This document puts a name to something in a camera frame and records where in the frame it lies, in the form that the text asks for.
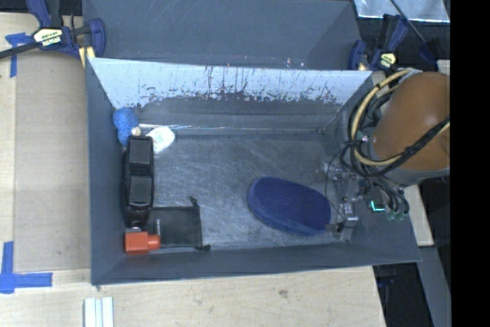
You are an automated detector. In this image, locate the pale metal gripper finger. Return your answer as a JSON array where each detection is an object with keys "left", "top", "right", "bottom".
[
  {"left": 318, "top": 161, "right": 359, "bottom": 185},
  {"left": 325, "top": 201, "right": 361, "bottom": 243}
]

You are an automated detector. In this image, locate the dark blue oval sponge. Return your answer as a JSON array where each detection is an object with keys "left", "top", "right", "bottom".
[{"left": 247, "top": 175, "right": 332, "bottom": 237}]

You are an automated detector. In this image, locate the grey metal bin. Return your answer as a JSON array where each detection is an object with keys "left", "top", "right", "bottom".
[{"left": 80, "top": 0, "right": 423, "bottom": 286}]

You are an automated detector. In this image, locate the orange-red plastic block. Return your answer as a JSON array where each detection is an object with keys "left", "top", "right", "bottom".
[{"left": 123, "top": 227, "right": 162, "bottom": 256}]

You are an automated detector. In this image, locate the pale wood board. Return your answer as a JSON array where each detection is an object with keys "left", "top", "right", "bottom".
[{"left": 13, "top": 49, "right": 93, "bottom": 273}]

